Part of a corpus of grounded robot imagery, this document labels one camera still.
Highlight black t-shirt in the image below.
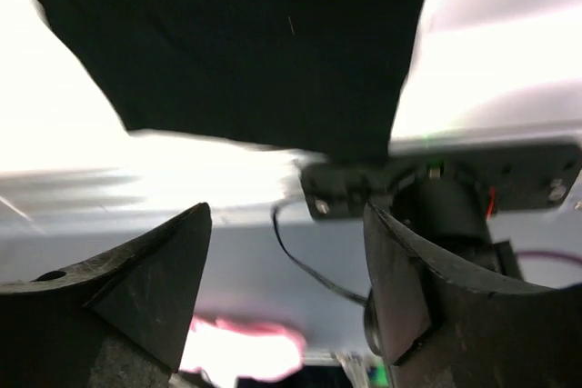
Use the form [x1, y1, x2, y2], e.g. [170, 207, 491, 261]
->
[37, 0, 424, 163]

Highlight thin black cable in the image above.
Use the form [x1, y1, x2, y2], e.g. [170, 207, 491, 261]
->
[271, 201, 386, 357]

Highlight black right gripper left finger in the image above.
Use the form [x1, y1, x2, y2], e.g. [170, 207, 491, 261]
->
[1, 203, 212, 387]

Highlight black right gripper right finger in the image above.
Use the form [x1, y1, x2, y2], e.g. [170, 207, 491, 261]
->
[363, 205, 581, 387]

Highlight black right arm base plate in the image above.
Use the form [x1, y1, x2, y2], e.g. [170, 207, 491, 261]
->
[300, 142, 581, 220]

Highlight aluminium rail frame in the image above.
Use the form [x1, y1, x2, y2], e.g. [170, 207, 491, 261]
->
[0, 124, 582, 388]

